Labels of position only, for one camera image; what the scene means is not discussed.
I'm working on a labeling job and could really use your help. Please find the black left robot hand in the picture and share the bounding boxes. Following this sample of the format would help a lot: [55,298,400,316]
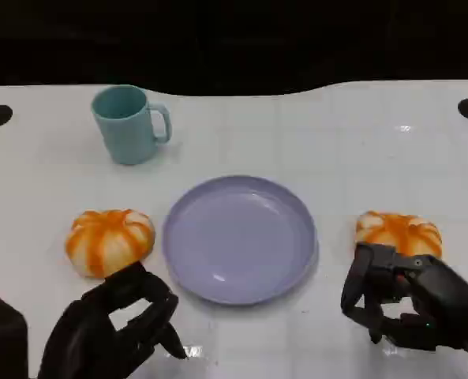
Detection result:
[38,260,189,379]

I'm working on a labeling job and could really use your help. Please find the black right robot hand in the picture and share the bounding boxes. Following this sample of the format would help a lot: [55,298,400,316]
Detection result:
[339,242,468,378]

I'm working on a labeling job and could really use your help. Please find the lilac plate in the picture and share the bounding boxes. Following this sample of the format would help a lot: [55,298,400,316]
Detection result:
[161,174,320,306]

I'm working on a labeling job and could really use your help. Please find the pale green mug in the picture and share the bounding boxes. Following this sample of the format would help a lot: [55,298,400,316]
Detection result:
[90,84,174,166]

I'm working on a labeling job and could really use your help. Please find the black backdrop cloth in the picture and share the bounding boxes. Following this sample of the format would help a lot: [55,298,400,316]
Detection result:
[0,0,468,97]

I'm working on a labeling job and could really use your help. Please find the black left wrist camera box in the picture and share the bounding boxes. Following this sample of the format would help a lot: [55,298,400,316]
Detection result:
[0,298,29,379]

